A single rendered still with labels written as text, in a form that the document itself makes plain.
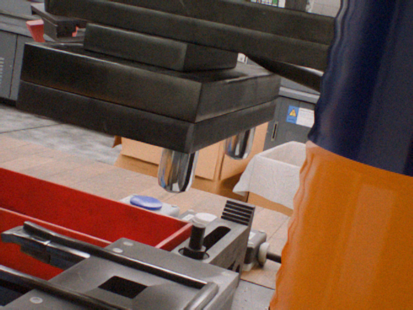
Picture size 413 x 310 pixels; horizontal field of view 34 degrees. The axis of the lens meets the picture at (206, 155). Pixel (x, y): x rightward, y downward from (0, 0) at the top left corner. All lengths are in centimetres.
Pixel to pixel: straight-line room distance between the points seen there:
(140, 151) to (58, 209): 208
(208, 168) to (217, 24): 236
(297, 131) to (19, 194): 429
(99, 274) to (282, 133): 458
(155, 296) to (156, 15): 19
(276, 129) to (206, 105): 470
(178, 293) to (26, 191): 35
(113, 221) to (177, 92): 42
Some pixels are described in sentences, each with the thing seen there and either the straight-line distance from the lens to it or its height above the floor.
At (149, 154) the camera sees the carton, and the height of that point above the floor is 55.
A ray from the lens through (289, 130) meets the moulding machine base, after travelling 502.
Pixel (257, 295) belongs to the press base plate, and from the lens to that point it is 72.
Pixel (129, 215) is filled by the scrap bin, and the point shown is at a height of 95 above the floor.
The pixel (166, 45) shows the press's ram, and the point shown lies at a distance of 36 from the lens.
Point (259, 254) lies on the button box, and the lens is 79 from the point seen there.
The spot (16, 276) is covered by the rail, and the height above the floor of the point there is 99.
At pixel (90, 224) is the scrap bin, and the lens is 75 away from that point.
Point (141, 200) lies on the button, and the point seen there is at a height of 94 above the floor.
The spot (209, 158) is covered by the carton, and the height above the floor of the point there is 59.
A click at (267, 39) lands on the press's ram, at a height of 117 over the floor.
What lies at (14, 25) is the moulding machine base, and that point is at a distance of 609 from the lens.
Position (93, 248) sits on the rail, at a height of 99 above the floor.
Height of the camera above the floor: 118
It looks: 12 degrees down
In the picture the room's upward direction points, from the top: 11 degrees clockwise
